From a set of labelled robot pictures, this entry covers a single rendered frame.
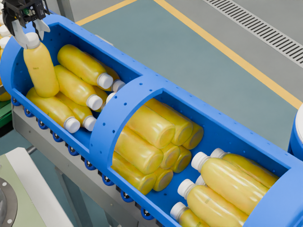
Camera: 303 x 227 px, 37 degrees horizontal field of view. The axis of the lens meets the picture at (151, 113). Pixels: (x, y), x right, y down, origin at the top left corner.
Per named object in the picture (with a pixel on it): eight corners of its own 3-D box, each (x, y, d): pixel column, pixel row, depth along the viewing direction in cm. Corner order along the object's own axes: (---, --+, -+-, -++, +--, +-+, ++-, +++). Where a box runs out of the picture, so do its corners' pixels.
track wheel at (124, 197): (135, 192, 113) (140, 190, 114) (122, 182, 115) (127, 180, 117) (128, 206, 114) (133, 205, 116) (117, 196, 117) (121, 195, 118)
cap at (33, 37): (25, 38, 117) (24, 32, 116) (40, 37, 117) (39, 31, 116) (23, 47, 115) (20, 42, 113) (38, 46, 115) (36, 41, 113)
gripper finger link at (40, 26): (51, 47, 114) (36, 20, 107) (38, 38, 117) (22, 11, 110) (60, 40, 115) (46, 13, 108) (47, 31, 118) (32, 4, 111)
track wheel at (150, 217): (156, 209, 109) (161, 208, 110) (143, 198, 111) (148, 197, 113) (149, 224, 110) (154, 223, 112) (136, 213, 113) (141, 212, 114)
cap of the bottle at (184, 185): (185, 200, 100) (179, 196, 101) (196, 187, 101) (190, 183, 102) (181, 193, 97) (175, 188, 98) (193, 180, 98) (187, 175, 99)
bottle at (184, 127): (188, 118, 106) (137, 84, 115) (171, 141, 105) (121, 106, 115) (197, 128, 112) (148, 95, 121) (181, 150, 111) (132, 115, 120)
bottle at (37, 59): (38, 82, 131) (20, 34, 118) (61, 81, 131) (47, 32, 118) (34, 99, 127) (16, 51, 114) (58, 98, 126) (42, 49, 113)
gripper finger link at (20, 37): (26, 60, 111) (21, 27, 105) (13, 51, 114) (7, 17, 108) (37, 56, 112) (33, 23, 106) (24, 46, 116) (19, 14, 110)
